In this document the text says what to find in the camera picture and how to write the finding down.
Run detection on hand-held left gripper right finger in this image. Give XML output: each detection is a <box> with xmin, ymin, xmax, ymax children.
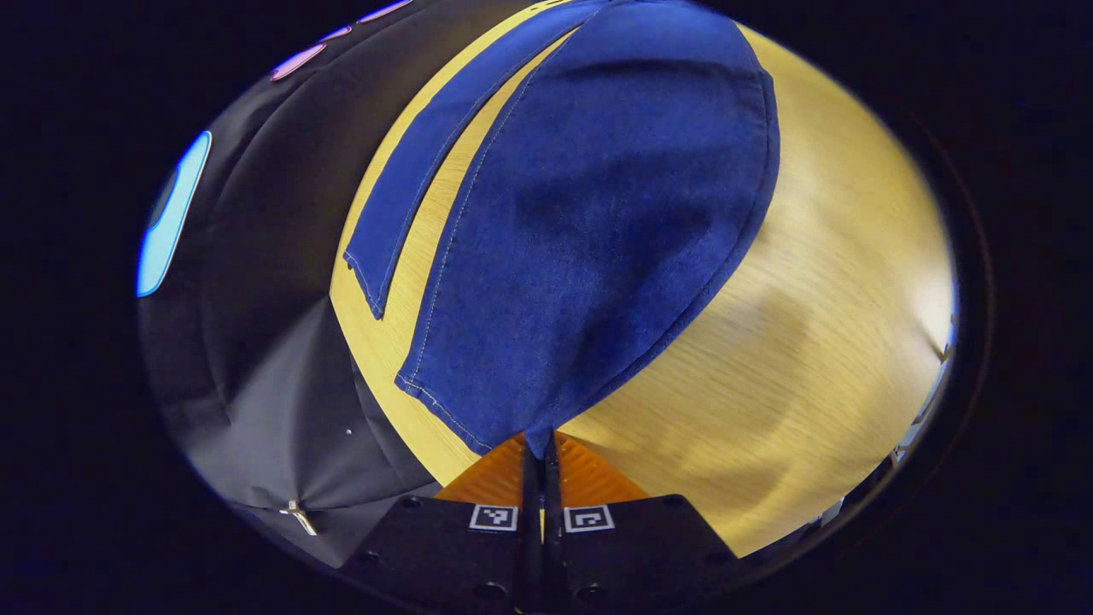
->
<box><xmin>544</xmin><ymin>431</ymin><xmax>745</xmax><ymax>614</ymax></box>

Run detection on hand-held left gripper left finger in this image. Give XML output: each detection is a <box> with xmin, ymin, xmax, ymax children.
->
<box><xmin>337</xmin><ymin>431</ymin><xmax>544</xmax><ymax>614</ymax></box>

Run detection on blue denim jeans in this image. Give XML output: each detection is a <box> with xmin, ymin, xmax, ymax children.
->
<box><xmin>343</xmin><ymin>0</ymin><xmax>780</xmax><ymax>459</ymax></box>

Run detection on silver cloth clip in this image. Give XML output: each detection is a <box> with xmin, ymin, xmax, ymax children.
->
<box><xmin>278</xmin><ymin>501</ymin><xmax>320</xmax><ymax>537</ymax></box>

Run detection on black backdrop cloth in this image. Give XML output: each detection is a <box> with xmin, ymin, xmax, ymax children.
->
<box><xmin>137</xmin><ymin>0</ymin><xmax>547</xmax><ymax>569</ymax></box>

